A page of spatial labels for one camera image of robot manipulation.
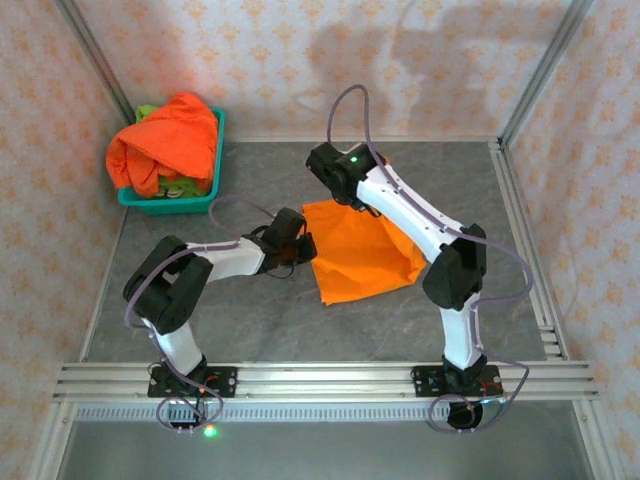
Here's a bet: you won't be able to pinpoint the light orange shorts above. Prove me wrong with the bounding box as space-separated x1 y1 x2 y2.
301 198 429 307

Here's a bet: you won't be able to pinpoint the lime green shorts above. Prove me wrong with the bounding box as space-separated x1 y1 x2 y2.
134 103 211 200

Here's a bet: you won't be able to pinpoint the red-orange shorts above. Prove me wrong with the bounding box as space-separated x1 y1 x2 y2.
105 92 220 199

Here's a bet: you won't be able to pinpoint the teal plastic basket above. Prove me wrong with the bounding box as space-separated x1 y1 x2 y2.
117 106 227 217

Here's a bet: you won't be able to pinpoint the controller box with green light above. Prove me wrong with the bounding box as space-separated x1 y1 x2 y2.
167 402 219 440

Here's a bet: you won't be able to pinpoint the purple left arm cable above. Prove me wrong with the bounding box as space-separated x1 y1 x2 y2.
123 196 281 432

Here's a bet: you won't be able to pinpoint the aluminium table edge rail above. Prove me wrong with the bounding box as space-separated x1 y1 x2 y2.
77 207 129 364
488 139 571 362
222 133 501 145

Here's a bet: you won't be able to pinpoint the aluminium mounting rail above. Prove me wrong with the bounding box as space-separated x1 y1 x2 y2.
52 362 599 401

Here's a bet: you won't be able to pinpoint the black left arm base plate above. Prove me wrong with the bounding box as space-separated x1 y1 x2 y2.
147 366 239 399

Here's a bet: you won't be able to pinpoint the grey slotted cable duct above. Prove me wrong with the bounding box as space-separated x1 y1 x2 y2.
74 402 451 422

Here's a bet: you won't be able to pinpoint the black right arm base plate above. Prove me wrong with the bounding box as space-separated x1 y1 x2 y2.
409 366 503 399

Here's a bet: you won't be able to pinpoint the aluminium frame post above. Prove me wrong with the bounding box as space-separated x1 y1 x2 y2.
54 0 134 126
498 0 596 149

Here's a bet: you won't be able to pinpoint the black round cable port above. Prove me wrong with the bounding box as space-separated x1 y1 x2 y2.
447 399 484 431

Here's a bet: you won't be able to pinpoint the aluminium frame leg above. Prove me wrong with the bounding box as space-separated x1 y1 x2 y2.
27 399 76 480
572 399 629 480

